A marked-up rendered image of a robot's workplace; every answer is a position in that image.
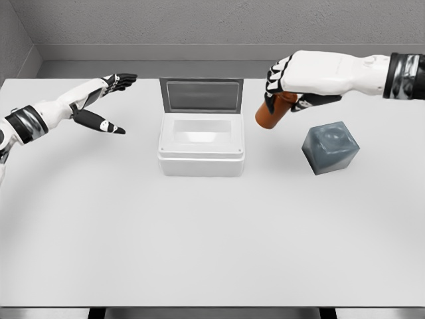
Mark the grey box lid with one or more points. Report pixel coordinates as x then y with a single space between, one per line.
200 94

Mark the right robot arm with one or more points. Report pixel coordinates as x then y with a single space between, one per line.
385 74

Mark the white open box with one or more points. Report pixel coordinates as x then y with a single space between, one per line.
201 146

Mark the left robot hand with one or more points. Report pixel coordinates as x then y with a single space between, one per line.
83 94

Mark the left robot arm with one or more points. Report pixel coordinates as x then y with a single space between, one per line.
26 123

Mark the grey-blue cube block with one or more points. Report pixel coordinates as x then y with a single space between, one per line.
330 147

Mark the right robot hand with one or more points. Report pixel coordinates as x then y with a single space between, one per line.
308 74

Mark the orange-brown cylinder bottle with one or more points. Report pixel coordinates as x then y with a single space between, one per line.
270 114

